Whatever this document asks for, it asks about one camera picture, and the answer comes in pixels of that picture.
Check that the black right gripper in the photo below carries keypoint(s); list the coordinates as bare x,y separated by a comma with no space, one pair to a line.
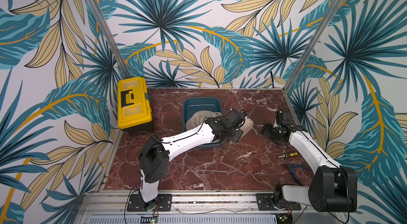
270,130

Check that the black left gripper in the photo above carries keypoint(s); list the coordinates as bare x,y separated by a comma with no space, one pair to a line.
236,137

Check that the teal plastic storage box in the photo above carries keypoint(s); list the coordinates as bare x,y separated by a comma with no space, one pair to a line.
195,104

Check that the cream blue doodle coaster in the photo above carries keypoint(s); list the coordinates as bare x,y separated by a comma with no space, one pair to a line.
246,127

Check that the cream cat flower coaster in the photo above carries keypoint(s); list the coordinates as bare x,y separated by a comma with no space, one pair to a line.
198,118

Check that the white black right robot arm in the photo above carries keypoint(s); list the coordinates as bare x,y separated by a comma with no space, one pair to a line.
333,188

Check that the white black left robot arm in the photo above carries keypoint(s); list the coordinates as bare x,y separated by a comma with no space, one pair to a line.
157,153

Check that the yellow black screwdriver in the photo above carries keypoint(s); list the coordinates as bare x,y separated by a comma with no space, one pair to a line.
287,155

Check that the yellow plastic toolbox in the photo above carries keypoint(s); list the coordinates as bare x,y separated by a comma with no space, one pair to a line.
134,108

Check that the blue handled pliers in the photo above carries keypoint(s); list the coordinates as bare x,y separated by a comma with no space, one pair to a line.
294,169

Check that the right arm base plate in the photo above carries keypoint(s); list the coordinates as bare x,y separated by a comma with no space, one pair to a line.
271,202

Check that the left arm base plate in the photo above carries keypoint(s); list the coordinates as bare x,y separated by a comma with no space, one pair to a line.
162,202

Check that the silver aluminium left post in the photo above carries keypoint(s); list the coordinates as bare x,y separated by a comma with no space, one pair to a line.
100,19

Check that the aluminium front rail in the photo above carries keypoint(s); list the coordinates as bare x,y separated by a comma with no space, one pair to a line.
113,202

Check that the silver aluminium corner post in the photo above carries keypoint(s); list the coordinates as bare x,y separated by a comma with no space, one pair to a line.
330,13

